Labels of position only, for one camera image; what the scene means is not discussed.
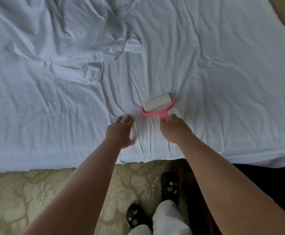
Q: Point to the pink lint roller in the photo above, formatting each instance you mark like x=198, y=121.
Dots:
x=156, y=101

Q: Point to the white duvet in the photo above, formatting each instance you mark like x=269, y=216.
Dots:
x=59, y=26

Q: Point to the person's right forearm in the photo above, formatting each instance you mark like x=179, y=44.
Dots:
x=235, y=193

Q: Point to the person's left hand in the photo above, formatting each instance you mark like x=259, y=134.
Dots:
x=120, y=132

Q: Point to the person's right hand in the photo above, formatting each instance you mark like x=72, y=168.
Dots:
x=176, y=129

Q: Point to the person's black right shoe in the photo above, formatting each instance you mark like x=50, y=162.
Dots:
x=169, y=186

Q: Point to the person's black left shoe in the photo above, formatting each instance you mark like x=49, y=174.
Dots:
x=135, y=215

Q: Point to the person's black shoe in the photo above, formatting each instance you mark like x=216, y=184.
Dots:
x=169, y=186
x=135, y=215

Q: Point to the white bed sheet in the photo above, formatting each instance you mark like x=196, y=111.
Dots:
x=34, y=124

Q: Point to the person's left forearm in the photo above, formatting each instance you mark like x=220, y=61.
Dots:
x=74, y=193

